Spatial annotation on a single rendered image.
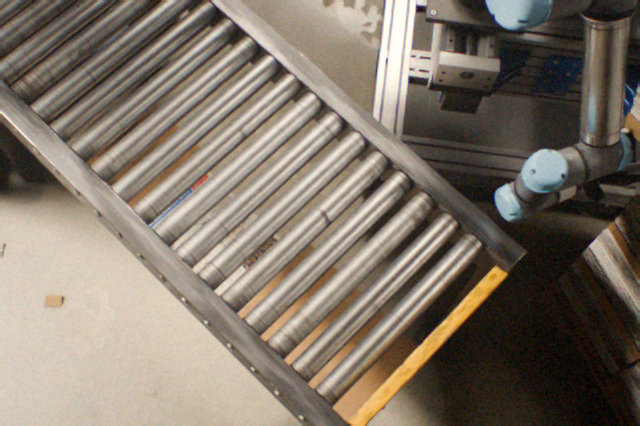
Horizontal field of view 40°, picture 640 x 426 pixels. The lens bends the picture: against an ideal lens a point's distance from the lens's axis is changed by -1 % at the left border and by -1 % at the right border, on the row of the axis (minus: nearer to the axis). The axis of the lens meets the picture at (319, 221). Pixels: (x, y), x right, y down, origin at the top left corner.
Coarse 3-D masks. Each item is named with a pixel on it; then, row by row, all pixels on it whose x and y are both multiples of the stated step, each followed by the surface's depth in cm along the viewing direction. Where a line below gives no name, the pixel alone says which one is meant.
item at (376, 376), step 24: (264, 288) 254; (312, 288) 255; (240, 312) 251; (288, 312) 252; (336, 312) 253; (264, 336) 249; (312, 336) 250; (360, 336) 251; (288, 360) 247; (336, 360) 248; (384, 360) 248; (312, 384) 245; (360, 384) 246; (336, 408) 243
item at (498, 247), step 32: (224, 0) 194; (256, 32) 192; (288, 64) 189; (320, 96) 187; (352, 128) 185; (384, 128) 185; (416, 160) 182; (416, 192) 184; (448, 192) 180; (480, 224) 178; (480, 256) 183; (512, 256) 176
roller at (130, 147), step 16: (240, 48) 190; (256, 48) 191; (224, 64) 188; (240, 64) 190; (208, 80) 187; (224, 80) 189; (176, 96) 186; (192, 96) 186; (208, 96) 189; (160, 112) 184; (176, 112) 185; (144, 128) 182; (160, 128) 183; (128, 144) 181; (144, 144) 182; (112, 160) 180; (128, 160) 182; (112, 176) 181
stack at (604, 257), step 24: (624, 216) 191; (600, 240) 205; (576, 264) 224; (600, 264) 210; (624, 264) 199; (552, 288) 243; (576, 288) 230; (624, 288) 204; (552, 312) 249; (576, 312) 235; (600, 312) 222; (624, 312) 209; (576, 336) 241; (600, 336) 227; (576, 360) 248; (600, 360) 233; (624, 360) 219; (600, 384) 237; (624, 384) 223; (600, 408) 244
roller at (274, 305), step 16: (400, 176) 181; (384, 192) 180; (400, 192) 181; (368, 208) 178; (384, 208) 179; (352, 224) 177; (368, 224) 178; (336, 240) 176; (352, 240) 177; (320, 256) 174; (336, 256) 175; (304, 272) 173; (320, 272) 174; (288, 288) 172; (304, 288) 173; (272, 304) 170; (288, 304) 172; (256, 320) 169; (272, 320) 171
